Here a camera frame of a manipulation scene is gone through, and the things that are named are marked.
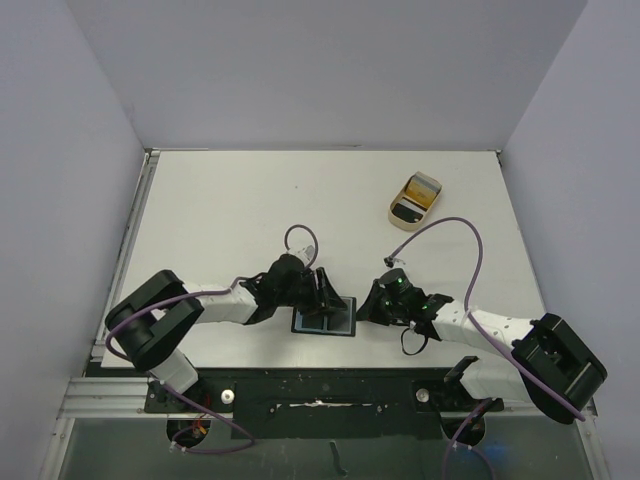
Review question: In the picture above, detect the beige wooden tray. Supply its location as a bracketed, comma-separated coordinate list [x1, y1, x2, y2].
[388, 179, 436, 232]

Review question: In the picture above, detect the black leather card holder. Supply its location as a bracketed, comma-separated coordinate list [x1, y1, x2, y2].
[291, 297, 357, 337]

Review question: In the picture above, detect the stack of black cards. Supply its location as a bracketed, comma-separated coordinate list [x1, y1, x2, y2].
[404, 172, 442, 210]

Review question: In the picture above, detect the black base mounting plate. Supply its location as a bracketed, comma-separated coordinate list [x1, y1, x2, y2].
[144, 357, 504, 441]

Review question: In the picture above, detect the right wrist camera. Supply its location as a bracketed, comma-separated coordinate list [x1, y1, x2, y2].
[383, 255, 406, 269]

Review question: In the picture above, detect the white edged credit card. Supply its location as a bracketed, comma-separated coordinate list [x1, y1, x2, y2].
[293, 312, 326, 332]

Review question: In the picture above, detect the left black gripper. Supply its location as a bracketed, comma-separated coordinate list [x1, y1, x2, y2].
[276, 267, 346, 318]

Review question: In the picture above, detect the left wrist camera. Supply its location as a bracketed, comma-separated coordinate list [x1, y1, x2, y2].
[293, 245, 316, 265]

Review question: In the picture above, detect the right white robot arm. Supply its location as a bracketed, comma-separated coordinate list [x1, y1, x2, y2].
[356, 268, 607, 424]

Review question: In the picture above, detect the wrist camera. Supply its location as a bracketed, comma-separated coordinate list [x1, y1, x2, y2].
[383, 255, 406, 269]
[293, 245, 316, 265]

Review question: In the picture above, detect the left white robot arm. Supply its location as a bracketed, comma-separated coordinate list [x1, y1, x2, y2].
[104, 252, 352, 411]

